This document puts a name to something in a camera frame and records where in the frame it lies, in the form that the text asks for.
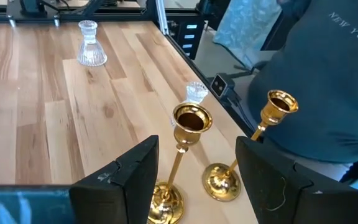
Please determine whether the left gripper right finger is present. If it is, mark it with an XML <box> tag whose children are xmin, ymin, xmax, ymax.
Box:
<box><xmin>235</xmin><ymin>136</ymin><xmax>358</xmax><ymax>224</ymax></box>

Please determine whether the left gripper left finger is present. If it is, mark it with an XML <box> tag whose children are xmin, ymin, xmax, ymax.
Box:
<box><xmin>69</xmin><ymin>134</ymin><xmax>160</xmax><ymax>224</ymax></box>

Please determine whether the tall gold candlestick holder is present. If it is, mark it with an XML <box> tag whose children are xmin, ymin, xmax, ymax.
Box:
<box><xmin>201</xmin><ymin>89</ymin><xmax>300</xmax><ymax>202</ymax></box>
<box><xmin>147</xmin><ymin>102</ymin><xmax>214</xmax><ymax>224</ymax></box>

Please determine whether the clear ribbed glass candle holder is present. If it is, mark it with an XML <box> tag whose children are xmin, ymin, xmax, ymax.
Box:
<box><xmin>76</xmin><ymin>20</ymin><xmax>108</xmax><ymax>67</ymax></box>
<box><xmin>170</xmin><ymin>81</ymin><xmax>209</xmax><ymax>127</ymax></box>

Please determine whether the person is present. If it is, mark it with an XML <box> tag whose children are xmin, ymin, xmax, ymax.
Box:
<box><xmin>246</xmin><ymin>0</ymin><xmax>358</xmax><ymax>187</ymax></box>

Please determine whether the black drawer cabinet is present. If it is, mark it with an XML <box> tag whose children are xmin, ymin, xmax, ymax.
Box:
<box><xmin>171</xmin><ymin>17</ymin><xmax>206</xmax><ymax>60</ymax></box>

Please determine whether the blue patterned cloth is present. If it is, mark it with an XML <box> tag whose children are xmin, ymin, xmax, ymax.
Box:
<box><xmin>212</xmin><ymin>0</ymin><xmax>283</xmax><ymax>70</ymax></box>

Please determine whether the silver aluminium extrusion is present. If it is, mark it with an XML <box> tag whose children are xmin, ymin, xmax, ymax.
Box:
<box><xmin>154</xmin><ymin>0</ymin><xmax>170</xmax><ymax>35</ymax></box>

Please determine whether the small black table camera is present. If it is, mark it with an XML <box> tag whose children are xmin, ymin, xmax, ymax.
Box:
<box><xmin>210</xmin><ymin>73</ymin><xmax>236</xmax><ymax>100</ymax></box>

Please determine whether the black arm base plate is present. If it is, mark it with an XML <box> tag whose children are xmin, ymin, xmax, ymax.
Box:
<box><xmin>6</xmin><ymin>0</ymin><xmax>61</xmax><ymax>28</ymax></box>

